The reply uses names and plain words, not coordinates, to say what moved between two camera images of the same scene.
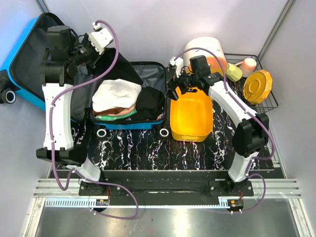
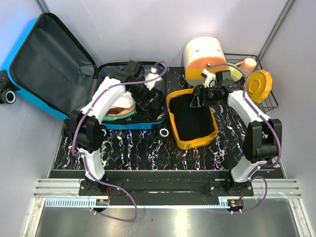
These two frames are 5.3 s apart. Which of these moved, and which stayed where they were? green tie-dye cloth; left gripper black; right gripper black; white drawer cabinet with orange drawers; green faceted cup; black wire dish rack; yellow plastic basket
Moved: yellow plastic basket; left gripper black; right gripper black
Stayed: green faceted cup; white drawer cabinet with orange drawers; black wire dish rack; green tie-dye cloth
